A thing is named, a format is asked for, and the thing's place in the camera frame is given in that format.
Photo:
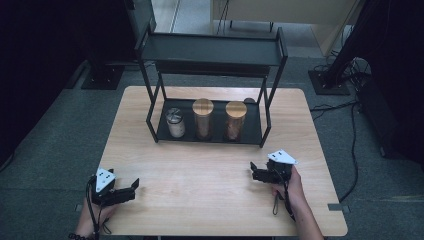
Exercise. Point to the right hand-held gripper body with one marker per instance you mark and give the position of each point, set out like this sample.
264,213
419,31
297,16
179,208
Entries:
276,175

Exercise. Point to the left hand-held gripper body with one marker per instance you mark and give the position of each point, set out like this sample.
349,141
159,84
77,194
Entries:
113,196

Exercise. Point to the wide glass jar wooden lid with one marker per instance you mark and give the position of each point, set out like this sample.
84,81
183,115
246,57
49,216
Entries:
235,126

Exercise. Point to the tall glass jar wooden lid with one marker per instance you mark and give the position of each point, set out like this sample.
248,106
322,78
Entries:
202,123

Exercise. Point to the glass jar with pale powder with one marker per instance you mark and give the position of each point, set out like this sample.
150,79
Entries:
176,128

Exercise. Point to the black metal shelf rack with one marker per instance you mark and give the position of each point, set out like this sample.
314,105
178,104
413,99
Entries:
213,50

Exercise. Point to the person's right hand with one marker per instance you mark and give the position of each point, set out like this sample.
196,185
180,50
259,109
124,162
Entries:
295,190

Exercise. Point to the person's left hand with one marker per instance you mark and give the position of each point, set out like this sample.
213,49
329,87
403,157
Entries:
91,218

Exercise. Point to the black metal stand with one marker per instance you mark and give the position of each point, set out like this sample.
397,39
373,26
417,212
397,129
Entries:
103,78
328,83

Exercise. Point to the dark curtain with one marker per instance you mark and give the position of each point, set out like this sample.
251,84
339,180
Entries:
33,66
403,66

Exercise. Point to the beige furniture panel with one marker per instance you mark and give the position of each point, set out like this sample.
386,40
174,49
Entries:
283,11

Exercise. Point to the grey table bracket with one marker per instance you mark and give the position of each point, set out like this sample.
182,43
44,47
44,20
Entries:
78,208
337,207

